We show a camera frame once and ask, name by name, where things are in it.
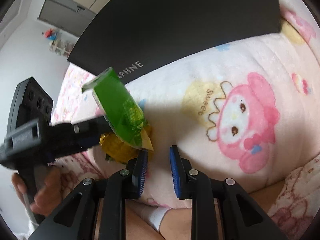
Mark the red and blue toy figure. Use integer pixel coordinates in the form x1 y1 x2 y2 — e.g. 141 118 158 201
42 28 60 42

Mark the grey door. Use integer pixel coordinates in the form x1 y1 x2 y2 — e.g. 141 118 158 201
37 0 88 38

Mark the person's bare leg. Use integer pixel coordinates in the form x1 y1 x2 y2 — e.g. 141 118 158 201
94 177 285 240

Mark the pink printed blanket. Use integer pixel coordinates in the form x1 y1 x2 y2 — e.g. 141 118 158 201
50 0 320 210

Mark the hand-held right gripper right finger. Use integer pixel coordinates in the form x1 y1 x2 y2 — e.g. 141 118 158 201
169 145 289 240

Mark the grey cable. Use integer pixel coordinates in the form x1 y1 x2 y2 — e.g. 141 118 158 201
21 191 40 230

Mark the small white rack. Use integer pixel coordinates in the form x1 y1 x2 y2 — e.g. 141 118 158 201
49 39 75 58

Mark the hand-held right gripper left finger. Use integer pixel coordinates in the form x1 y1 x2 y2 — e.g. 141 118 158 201
28 151 149 240

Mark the black cardboard box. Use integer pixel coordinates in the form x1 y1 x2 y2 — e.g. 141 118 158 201
66 0 282 84

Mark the white cloth band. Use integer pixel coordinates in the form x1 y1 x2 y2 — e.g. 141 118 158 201
139 206 173 232

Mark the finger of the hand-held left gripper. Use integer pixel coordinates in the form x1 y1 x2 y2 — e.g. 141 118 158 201
47 116 112 159

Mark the person's left hand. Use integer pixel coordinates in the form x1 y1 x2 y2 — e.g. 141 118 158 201
11 166 64 217

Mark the pale pink print cloth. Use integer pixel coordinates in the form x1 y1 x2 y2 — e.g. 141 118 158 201
266 154 320 240
56 152 105 180

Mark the green snack packet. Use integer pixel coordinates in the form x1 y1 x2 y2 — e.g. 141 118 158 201
81 67 154 153

